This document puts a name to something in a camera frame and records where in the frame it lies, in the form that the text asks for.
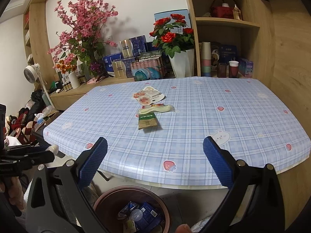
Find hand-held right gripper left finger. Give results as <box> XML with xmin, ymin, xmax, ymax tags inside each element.
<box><xmin>25</xmin><ymin>136</ymin><xmax>114</xmax><ymax>233</ymax></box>

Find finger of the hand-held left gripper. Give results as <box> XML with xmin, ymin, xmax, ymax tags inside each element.
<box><xmin>4</xmin><ymin>145</ymin><xmax>51</xmax><ymax>156</ymax></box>
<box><xmin>0</xmin><ymin>151</ymin><xmax>55</xmax><ymax>173</ymax></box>

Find purple flowers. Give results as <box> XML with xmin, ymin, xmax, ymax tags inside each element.
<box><xmin>89</xmin><ymin>62</ymin><xmax>102</xmax><ymax>76</ymax></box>

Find stack of pastel paper cups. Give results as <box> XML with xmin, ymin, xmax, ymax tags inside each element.
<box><xmin>200</xmin><ymin>42</ymin><xmax>211</xmax><ymax>77</ymax></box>

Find clear glass bottle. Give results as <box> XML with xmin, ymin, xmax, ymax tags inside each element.
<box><xmin>233</xmin><ymin>4</ymin><xmax>243</xmax><ymax>21</ymax></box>

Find clear round plastic lid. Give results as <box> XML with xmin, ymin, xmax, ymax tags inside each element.
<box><xmin>131</xmin><ymin>209</ymin><xmax>144</xmax><ymax>222</ymax></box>

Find cardboard box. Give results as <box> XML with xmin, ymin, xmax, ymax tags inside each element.
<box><xmin>34</xmin><ymin>110</ymin><xmax>60</xmax><ymax>130</ymax></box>

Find wooden shelf unit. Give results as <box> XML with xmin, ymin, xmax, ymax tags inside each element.
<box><xmin>182</xmin><ymin>0</ymin><xmax>275</xmax><ymax>80</ymax></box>

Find dark flat box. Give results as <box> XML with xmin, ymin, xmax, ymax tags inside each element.
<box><xmin>138</xmin><ymin>51</ymin><xmax>162</xmax><ymax>62</ymax></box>

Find pink and blue plate pack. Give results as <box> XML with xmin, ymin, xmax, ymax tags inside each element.
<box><xmin>131</xmin><ymin>58</ymin><xmax>168</xmax><ymax>82</ymax></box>

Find red cup white rim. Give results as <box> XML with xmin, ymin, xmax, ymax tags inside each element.
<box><xmin>229</xmin><ymin>61</ymin><xmax>240</xmax><ymax>78</ymax></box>

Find green and brown tea packet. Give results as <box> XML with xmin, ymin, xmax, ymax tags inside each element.
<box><xmin>138</xmin><ymin>114</ymin><xmax>159</xmax><ymax>130</ymax></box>

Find blue and white carton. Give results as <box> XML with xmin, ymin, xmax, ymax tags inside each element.
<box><xmin>102</xmin><ymin>53</ymin><xmax>123</xmax><ymax>76</ymax></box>

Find low wooden cabinet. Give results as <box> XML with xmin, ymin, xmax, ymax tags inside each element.
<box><xmin>50</xmin><ymin>76</ymin><xmax>135</xmax><ymax>111</ymax></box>

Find blue flat box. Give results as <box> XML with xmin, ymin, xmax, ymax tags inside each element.
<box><xmin>154</xmin><ymin>9</ymin><xmax>189</xmax><ymax>27</ymax></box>

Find dark blue gift box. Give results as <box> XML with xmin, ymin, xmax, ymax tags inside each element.
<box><xmin>210</xmin><ymin>42</ymin><xmax>237</xmax><ymax>66</ymax></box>

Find brown glass cup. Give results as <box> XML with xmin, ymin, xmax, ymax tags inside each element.
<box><xmin>217</xmin><ymin>63</ymin><xmax>227</xmax><ymax>78</ymax></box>

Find fluffy cream striped slipper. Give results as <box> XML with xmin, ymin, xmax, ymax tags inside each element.
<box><xmin>191</xmin><ymin>220</ymin><xmax>212</xmax><ymax>233</ymax></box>

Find person's right hand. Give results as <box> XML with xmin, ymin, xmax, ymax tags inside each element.
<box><xmin>176</xmin><ymin>223</ymin><xmax>193</xmax><ymax>233</ymax></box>

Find white standing fan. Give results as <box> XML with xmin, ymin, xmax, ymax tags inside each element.
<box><xmin>24</xmin><ymin>63</ymin><xmax>52</xmax><ymax>107</ymax></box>

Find orange flowers in white vase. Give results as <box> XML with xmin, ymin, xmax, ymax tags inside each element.
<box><xmin>54</xmin><ymin>58</ymin><xmax>80</xmax><ymax>89</ymax></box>

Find red basket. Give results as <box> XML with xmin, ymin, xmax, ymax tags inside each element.
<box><xmin>210</xmin><ymin>0</ymin><xmax>237</xmax><ymax>19</ymax></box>

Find dark blue coffee box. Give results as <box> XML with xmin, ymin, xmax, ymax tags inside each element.
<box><xmin>140</xmin><ymin>202</ymin><xmax>164</xmax><ymax>231</ymax></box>

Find red rose plant white pot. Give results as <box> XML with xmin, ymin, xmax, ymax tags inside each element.
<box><xmin>149</xmin><ymin>14</ymin><xmax>195</xmax><ymax>78</ymax></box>

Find silver and blue box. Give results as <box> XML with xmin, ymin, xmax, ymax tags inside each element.
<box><xmin>119</xmin><ymin>35</ymin><xmax>147</xmax><ymax>59</ymax></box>

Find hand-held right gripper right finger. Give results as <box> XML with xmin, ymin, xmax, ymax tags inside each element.
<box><xmin>202</xmin><ymin>136</ymin><xmax>285</xmax><ymax>233</ymax></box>

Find brown round waste bin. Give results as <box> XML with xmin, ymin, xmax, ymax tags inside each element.
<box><xmin>93</xmin><ymin>186</ymin><xmax>170</xmax><ymax>233</ymax></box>

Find person's left hand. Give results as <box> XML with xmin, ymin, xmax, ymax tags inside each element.
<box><xmin>7</xmin><ymin>175</ymin><xmax>26</xmax><ymax>210</ymax></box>

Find green and white packet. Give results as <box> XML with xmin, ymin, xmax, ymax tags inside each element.
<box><xmin>123</xmin><ymin>220</ymin><xmax>136</xmax><ymax>233</ymax></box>

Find pile of clothes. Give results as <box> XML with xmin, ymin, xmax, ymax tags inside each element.
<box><xmin>5</xmin><ymin>90</ymin><xmax>49</xmax><ymax>146</ymax></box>

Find pink blossom flower arrangement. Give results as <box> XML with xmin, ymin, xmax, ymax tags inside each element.
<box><xmin>47</xmin><ymin>0</ymin><xmax>119</xmax><ymax>78</ymax></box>

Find small blue purple box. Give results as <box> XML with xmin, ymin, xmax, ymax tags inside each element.
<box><xmin>238</xmin><ymin>58</ymin><xmax>254</xmax><ymax>78</ymax></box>

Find red and white snack pouch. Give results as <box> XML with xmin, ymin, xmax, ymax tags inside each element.
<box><xmin>132</xmin><ymin>86</ymin><xmax>166</xmax><ymax>106</ymax></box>

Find gold and blue box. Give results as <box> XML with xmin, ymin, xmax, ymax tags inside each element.
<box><xmin>114</xmin><ymin>59</ymin><xmax>135</xmax><ymax>78</ymax></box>

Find pale yellow clear wrapper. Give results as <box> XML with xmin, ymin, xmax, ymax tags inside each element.
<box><xmin>138</xmin><ymin>104</ymin><xmax>175</xmax><ymax>114</ymax></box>

